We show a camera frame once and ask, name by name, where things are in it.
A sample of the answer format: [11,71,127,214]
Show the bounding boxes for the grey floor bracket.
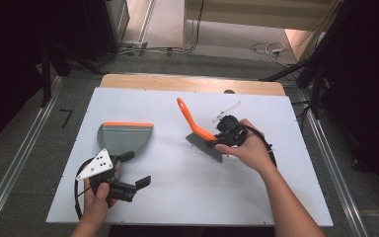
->
[119,39,149,55]

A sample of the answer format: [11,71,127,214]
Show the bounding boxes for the metal floor rail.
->
[0,76,67,237]
[297,88,371,237]

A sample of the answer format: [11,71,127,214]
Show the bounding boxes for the light wooden panel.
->
[284,29,320,62]

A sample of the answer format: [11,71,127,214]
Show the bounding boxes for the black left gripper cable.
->
[74,157,95,221]

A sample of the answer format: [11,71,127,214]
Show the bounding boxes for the orange brush with grey bristles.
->
[176,97,224,164]

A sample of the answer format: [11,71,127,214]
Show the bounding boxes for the black metal stand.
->
[260,55,327,119]
[38,42,107,108]

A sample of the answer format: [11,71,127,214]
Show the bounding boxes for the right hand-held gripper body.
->
[211,101,250,148]

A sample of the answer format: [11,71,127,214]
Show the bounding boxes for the grey floor cables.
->
[117,0,206,57]

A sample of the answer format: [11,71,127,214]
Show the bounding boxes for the person's left hand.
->
[82,164,121,225]

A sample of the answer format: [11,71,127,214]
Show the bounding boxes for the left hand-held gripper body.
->
[75,147,138,208]

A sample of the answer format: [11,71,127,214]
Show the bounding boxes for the dark cabinet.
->
[78,0,131,62]

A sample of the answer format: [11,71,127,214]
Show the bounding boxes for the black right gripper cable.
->
[243,123,278,169]

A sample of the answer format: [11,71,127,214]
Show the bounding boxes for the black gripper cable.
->
[74,157,95,221]
[243,123,278,169]

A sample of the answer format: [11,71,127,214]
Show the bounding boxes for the wooden table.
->
[99,73,286,97]

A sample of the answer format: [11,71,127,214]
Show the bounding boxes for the white floor cable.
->
[250,41,287,60]

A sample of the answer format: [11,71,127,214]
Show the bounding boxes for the beige shelf unit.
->
[182,0,343,50]

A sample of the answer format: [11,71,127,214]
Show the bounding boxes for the white table board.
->
[44,87,334,228]

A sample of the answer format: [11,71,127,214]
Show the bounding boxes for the person's right hand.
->
[214,118,277,176]

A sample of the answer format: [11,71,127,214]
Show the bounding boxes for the grey dustpan with orange edge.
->
[96,121,154,162]

